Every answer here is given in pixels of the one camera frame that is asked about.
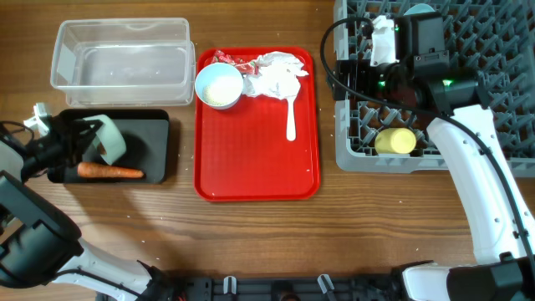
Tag green bowl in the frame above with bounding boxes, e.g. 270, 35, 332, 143
84, 115, 126, 166

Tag orange carrot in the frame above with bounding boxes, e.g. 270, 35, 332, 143
77, 162, 145, 179

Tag yellow cup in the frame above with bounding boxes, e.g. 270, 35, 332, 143
374, 128, 416, 154

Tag white plastic spoon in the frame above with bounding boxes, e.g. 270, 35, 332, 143
286, 96, 297, 141

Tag white napkin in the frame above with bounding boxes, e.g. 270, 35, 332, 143
242, 51, 308, 100

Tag light blue rice bowl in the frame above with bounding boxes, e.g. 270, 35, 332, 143
195, 63, 244, 110

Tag red snack wrapper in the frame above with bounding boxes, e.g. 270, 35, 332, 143
211, 49, 258, 75

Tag light blue plate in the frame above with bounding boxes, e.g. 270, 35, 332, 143
404, 3, 435, 16

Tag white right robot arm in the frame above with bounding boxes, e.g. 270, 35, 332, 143
327, 60, 534, 300

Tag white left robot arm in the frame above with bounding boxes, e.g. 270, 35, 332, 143
1, 115, 154, 300

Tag grey dishwasher rack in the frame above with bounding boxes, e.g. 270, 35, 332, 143
335, 1, 534, 177

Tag black plastic tray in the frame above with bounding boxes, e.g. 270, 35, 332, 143
47, 109, 170, 184

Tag clear plastic bin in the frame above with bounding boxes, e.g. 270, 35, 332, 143
50, 18, 196, 107

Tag red serving tray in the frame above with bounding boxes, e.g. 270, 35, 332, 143
193, 47, 320, 202

